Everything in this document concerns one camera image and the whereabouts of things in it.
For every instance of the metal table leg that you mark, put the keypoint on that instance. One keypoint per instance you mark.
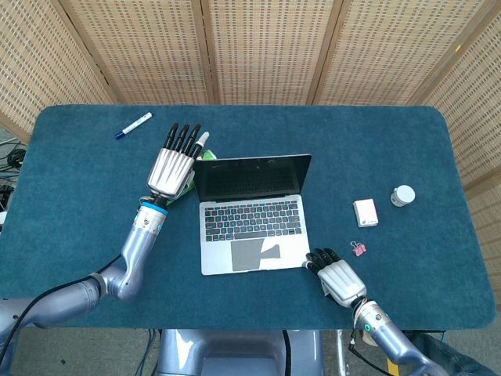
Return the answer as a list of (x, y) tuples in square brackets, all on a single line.
[(341, 352)]

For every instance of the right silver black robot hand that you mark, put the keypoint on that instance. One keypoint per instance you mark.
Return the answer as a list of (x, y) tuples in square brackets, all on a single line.
[(342, 280)]

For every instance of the grey robot torso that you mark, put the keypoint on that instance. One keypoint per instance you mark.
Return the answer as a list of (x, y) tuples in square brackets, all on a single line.
[(235, 352)]

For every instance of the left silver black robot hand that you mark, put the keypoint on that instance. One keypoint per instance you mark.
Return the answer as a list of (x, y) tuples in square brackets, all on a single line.
[(170, 170)]

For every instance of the blue jeans leg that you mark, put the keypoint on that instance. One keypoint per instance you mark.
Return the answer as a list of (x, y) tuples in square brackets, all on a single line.
[(462, 352)]

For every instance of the green chips can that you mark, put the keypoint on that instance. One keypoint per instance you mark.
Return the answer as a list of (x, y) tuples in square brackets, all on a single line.
[(209, 156)]

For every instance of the pink binder clip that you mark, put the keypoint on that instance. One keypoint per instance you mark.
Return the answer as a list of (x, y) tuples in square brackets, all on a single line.
[(360, 250)]

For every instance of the white marker blue cap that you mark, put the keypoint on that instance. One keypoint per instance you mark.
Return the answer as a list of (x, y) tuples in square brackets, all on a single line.
[(135, 124)]

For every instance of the small white jar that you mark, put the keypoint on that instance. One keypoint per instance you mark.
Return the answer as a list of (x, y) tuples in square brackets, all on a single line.
[(402, 195)]

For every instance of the blue table mat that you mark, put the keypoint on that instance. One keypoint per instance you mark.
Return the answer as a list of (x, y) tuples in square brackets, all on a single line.
[(372, 156)]

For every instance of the silver laptop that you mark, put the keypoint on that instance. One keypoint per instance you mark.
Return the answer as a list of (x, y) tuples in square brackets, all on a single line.
[(250, 223)]

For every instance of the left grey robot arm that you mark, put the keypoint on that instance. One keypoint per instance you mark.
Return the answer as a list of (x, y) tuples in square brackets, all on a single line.
[(133, 258)]

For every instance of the pink card box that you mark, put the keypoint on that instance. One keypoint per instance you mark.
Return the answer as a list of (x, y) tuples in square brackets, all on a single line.
[(366, 212)]

